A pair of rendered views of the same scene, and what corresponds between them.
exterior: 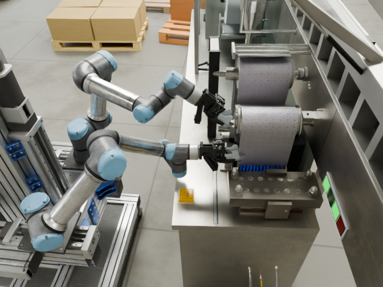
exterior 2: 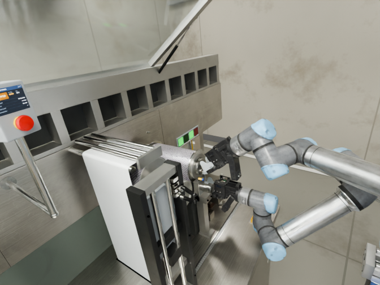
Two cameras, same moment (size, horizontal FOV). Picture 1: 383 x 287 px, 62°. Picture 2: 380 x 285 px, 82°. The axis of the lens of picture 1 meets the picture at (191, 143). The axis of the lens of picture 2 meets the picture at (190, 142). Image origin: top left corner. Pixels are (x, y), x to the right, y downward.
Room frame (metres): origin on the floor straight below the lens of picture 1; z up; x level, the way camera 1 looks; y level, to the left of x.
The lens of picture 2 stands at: (1.78, 0.23, 1.74)
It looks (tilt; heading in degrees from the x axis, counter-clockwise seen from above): 24 degrees down; 213
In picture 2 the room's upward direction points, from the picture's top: 6 degrees counter-clockwise
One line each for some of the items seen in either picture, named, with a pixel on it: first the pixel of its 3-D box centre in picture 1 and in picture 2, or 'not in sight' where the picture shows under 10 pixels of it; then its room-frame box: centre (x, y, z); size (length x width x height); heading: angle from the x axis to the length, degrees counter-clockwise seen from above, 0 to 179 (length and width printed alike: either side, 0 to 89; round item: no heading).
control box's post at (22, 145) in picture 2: (243, 12); (37, 178); (1.63, -0.28, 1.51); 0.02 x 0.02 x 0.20
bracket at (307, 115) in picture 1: (309, 115); not in sight; (1.06, -0.51, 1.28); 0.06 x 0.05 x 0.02; 87
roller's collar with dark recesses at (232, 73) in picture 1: (231, 73); not in sight; (1.33, -0.20, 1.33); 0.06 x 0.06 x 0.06; 87
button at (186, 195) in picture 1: (186, 195); not in sight; (0.93, 0.03, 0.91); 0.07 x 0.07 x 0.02; 87
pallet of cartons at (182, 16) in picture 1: (210, 18); not in sight; (4.65, -0.31, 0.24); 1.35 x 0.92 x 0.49; 76
